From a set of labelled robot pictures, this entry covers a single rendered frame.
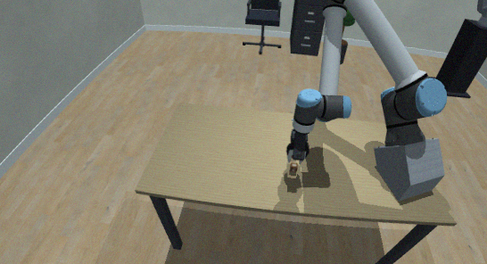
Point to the brown cube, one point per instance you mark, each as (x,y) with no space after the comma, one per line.
(294,167)

